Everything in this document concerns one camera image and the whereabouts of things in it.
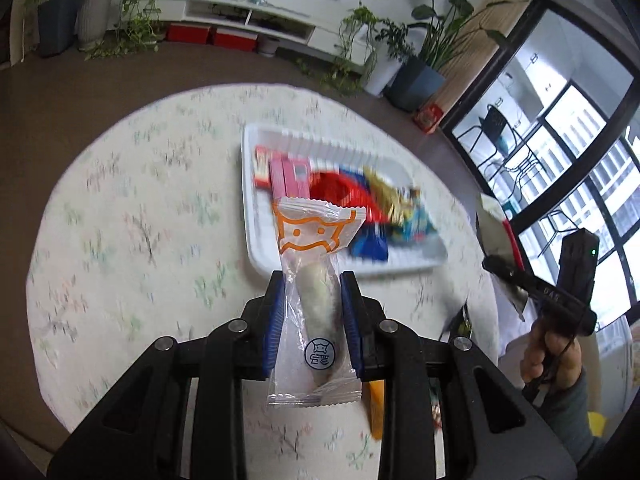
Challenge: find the dark blue Tipo snack bag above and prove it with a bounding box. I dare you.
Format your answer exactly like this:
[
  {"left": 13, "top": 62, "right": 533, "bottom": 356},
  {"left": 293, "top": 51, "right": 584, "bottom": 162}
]
[{"left": 342, "top": 170, "right": 388, "bottom": 262}]

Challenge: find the clear orange cat snack packet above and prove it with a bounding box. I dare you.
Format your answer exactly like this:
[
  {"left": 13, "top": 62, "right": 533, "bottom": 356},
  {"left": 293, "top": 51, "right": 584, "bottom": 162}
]
[{"left": 268, "top": 197, "right": 366, "bottom": 408}]

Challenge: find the gold snack packet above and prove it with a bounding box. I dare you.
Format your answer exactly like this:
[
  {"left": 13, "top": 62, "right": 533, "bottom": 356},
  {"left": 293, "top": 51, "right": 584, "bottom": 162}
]
[{"left": 363, "top": 166, "right": 413, "bottom": 226}]

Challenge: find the red snack bag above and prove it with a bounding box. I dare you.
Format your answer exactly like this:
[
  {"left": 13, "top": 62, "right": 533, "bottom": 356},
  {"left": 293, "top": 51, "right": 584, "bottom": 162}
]
[{"left": 309, "top": 171, "right": 367, "bottom": 220}]

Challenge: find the pink snack packet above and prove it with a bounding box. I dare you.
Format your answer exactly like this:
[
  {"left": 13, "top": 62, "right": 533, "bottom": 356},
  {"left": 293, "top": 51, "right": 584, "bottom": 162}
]
[{"left": 269, "top": 156, "right": 311, "bottom": 200}]

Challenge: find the white and red snack packet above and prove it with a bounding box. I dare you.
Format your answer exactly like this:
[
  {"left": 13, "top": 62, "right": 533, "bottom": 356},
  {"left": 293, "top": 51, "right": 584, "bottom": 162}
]
[{"left": 476, "top": 193, "right": 528, "bottom": 322}]

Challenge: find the light blue panda snack bag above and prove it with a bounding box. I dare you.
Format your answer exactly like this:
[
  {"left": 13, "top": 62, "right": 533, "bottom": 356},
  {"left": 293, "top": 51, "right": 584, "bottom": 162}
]
[{"left": 388, "top": 188, "right": 436, "bottom": 245}]

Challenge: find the person's right forearm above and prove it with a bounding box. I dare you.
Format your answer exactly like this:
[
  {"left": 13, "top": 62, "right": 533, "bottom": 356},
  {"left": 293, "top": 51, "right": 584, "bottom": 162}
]
[{"left": 538, "top": 368, "right": 606, "bottom": 471}]

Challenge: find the person's right hand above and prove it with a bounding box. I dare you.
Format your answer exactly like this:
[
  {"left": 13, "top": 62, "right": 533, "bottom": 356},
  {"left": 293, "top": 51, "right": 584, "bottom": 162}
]
[{"left": 520, "top": 318, "right": 582, "bottom": 390}]

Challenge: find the white plastic tray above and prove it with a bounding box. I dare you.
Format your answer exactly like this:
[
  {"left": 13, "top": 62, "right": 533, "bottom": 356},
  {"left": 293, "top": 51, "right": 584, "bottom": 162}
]
[{"left": 241, "top": 124, "right": 448, "bottom": 278}]

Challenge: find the green wrapped snack packet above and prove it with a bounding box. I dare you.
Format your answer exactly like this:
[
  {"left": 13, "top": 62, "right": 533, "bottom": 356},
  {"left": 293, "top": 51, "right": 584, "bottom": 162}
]
[{"left": 439, "top": 304, "right": 473, "bottom": 342}]

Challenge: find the floral tablecloth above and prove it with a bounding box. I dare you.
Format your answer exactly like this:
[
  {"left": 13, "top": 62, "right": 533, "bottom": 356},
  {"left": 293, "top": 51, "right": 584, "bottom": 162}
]
[{"left": 26, "top": 84, "right": 499, "bottom": 479}]

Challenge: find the small red orange packet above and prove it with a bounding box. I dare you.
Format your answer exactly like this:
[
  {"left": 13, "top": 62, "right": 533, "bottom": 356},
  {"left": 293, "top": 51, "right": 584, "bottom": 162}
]
[{"left": 253, "top": 145, "right": 272, "bottom": 191}]

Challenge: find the black balcony chair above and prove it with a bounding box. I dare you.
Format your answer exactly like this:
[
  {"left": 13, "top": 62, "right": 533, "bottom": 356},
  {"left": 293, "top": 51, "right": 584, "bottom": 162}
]
[{"left": 454, "top": 104, "right": 539, "bottom": 183}]

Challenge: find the red paper bag on floor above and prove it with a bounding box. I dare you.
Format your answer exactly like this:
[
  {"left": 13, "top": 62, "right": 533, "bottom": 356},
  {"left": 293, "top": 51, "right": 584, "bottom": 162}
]
[{"left": 412, "top": 103, "right": 444, "bottom": 134}]

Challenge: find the dark square plant pot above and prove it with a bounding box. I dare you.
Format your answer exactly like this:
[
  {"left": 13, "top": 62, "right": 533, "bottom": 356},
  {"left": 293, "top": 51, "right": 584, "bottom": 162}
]
[{"left": 386, "top": 55, "right": 445, "bottom": 113}]

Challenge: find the white tall plant pot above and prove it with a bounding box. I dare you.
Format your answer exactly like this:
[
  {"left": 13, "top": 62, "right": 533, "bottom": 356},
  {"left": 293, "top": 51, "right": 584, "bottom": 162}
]
[{"left": 363, "top": 56, "right": 402, "bottom": 96}]

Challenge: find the red storage box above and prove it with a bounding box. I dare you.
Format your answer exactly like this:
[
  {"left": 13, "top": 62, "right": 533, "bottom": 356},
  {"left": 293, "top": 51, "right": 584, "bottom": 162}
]
[
  {"left": 166, "top": 23, "right": 212, "bottom": 44},
  {"left": 213, "top": 27, "right": 258, "bottom": 52}
]

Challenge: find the white TV console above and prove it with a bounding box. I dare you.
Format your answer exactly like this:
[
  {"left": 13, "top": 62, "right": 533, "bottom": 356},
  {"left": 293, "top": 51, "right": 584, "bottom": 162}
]
[{"left": 150, "top": 0, "right": 381, "bottom": 66}]

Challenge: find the white ribbed plant pot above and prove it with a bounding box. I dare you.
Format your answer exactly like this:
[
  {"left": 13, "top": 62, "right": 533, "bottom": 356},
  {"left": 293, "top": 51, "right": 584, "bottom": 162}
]
[{"left": 77, "top": 0, "right": 112, "bottom": 52}]

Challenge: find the dark blue plant pot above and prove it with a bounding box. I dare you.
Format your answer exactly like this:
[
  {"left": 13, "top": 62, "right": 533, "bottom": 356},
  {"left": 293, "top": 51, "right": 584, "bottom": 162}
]
[{"left": 37, "top": 0, "right": 84, "bottom": 58}]

